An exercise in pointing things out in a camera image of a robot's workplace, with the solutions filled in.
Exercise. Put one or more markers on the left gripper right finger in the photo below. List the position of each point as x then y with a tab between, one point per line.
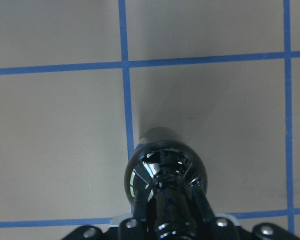
209	226

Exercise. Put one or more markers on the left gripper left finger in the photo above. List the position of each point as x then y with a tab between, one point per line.
135	227

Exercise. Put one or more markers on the dark wine bottle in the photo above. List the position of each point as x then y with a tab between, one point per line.
162	167

